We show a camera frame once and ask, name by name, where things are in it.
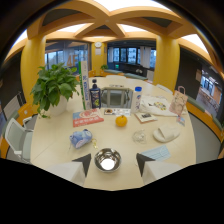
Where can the light blue face mask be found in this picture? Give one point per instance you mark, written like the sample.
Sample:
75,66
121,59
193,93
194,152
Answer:
156,153

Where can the clear plastic cup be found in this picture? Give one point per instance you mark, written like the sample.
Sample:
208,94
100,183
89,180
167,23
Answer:
139,136

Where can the round wall clock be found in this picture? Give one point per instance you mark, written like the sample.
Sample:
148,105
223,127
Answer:
98,44

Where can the white grey office chair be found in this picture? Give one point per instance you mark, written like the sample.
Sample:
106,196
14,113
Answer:
18,138

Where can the small photo book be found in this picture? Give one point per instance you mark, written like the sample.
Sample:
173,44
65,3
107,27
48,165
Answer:
145,117

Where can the tall white green box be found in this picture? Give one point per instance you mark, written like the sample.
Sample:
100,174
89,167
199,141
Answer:
84,85

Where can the white printed tote bag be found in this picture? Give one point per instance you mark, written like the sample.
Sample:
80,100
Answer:
156,106

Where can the dark blue bottle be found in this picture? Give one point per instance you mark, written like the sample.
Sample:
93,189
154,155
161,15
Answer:
95,95

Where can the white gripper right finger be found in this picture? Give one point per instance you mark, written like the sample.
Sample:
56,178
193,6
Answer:
155,168

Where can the stainless steel bowl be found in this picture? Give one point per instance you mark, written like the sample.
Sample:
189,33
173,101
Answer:
107,160

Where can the flat printed card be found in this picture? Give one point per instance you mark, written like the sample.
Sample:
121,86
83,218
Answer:
116,111

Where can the green potted plant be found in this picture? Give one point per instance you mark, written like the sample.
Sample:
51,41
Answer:
55,87

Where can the pink paper gift bag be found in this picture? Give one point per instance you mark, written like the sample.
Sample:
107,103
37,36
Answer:
178,101

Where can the red booklet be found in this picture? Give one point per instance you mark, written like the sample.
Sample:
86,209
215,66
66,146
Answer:
87,117

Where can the orange fruit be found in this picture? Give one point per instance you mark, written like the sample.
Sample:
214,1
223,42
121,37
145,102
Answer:
121,121

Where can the blue plush toy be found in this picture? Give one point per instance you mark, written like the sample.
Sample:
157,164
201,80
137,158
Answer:
80,138

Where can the white bottle blue cap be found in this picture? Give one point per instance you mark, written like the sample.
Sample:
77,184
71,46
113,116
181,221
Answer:
137,99

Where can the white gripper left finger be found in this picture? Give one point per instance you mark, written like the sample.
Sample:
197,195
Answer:
71,170

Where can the small blue packet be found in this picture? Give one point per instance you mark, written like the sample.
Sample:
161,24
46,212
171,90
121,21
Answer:
181,120

